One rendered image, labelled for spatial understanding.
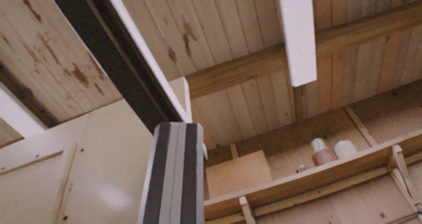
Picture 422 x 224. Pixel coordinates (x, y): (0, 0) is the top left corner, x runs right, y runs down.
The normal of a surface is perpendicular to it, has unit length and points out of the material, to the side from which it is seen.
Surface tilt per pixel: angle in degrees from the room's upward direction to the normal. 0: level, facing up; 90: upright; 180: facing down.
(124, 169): 90
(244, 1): 179
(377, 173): 90
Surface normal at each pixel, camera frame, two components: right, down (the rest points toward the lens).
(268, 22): 0.13, 0.66
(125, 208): -0.32, -0.68
